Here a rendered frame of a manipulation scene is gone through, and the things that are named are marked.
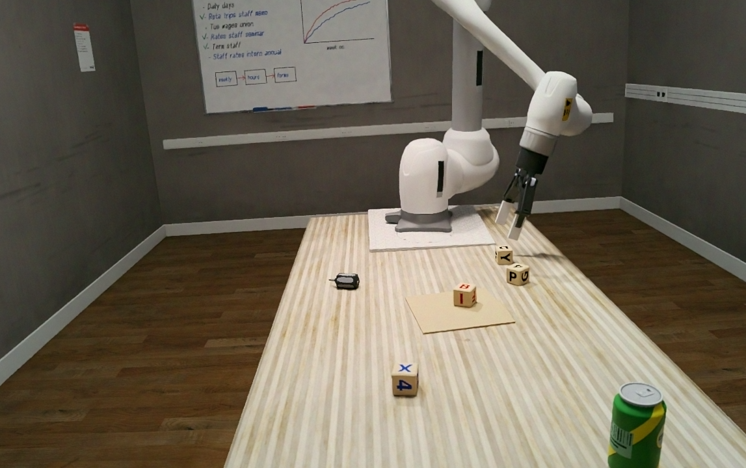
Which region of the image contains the green drink can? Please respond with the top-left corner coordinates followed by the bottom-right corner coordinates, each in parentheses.
top-left (607, 382), bottom-right (667, 468)

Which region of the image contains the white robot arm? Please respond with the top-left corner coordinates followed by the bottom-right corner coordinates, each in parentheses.
top-left (385, 0), bottom-right (593, 233)

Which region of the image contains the tan square mat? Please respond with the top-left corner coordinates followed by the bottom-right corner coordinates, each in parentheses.
top-left (405, 288), bottom-right (515, 335)

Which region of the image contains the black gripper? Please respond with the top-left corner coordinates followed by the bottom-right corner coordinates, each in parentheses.
top-left (495, 148), bottom-right (548, 241)

